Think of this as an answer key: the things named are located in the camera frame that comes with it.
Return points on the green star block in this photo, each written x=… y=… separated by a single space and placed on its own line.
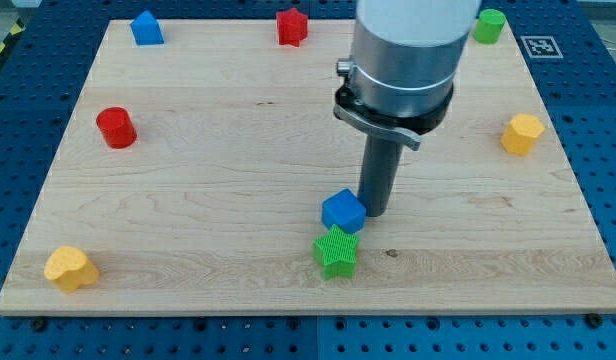
x=336 y=253

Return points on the wooden board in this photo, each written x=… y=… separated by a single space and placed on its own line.
x=214 y=209

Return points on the red cylinder block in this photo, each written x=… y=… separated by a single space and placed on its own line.
x=116 y=127

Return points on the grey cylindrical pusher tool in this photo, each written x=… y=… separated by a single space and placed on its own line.
x=379 y=167

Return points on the yellow heart block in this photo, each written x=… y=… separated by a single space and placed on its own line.
x=69 y=268

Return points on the green cylinder block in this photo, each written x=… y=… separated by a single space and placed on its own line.
x=490 y=23

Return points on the blue pentagon block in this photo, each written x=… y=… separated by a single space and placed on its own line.
x=146 y=29

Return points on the red star block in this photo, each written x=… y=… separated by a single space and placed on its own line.
x=292 y=27

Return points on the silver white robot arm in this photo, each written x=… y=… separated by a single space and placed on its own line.
x=398 y=78

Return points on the blue cube block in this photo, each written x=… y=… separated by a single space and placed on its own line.
x=344 y=210

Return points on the fiducial marker tag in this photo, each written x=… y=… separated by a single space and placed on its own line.
x=541 y=47

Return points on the yellow hexagon block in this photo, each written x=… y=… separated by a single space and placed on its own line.
x=522 y=134

